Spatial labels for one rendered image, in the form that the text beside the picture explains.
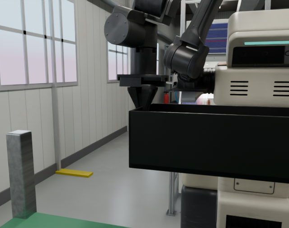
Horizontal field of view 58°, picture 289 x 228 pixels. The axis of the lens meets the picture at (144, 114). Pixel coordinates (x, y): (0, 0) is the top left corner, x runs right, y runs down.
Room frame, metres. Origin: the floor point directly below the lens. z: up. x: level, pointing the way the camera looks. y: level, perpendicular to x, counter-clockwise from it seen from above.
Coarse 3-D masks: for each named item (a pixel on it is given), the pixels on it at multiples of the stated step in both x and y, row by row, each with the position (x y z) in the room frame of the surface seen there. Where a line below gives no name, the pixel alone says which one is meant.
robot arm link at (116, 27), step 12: (168, 0) 0.53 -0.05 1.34; (120, 12) 0.49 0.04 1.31; (132, 12) 0.49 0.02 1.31; (168, 12) 0.53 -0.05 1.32; (108, 24) 0.51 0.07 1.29; (120, 24) 0.49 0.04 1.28; (132, 24) 0.49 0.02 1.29; (168, 24) 0.56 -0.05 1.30; (108, 36) 0.51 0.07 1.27; (120, 36) 0.49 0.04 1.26; (132, 36) 0.50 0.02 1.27; (144, 36) 0.53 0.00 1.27
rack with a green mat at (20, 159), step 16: (16, 144) 0.42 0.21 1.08; (32, 144) 0.45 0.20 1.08; (16, 160) 0.42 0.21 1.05; (32, 160) 0.44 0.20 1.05; (16, 176) 0.42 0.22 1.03; (32, 176) 0.44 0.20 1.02; (16, 192) 0.42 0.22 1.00; (32, 192) 0.44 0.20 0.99; (16, 208) 0.43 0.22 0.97; (32, 208) 0.44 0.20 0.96; (16, 224) 0.40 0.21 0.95; (32, 224) 0.40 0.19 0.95; (48, 224) 0.40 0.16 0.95; (64, 224) 0.40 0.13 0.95; (80, 224) 0.40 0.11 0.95; (96, 224) 0.40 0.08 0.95
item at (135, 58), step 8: (136, 48) 0.56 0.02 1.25; (144, 48) 0.55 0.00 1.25; (136, 56) 0.55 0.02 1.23; (144, 56) 0.55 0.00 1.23; (152, 56) 0.56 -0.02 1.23; (136, 64) 0.55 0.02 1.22; (144, 64) 0.55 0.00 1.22; (152, 64) 0.56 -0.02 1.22; (136, 72) 0.55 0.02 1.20; (144, 72) 0.55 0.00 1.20; (152, 72) 0.56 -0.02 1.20; (144, 80) 0.55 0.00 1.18; (152, 80) 0.54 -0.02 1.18; (160, 80) 0.54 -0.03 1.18; (168, 80) 0.59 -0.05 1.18
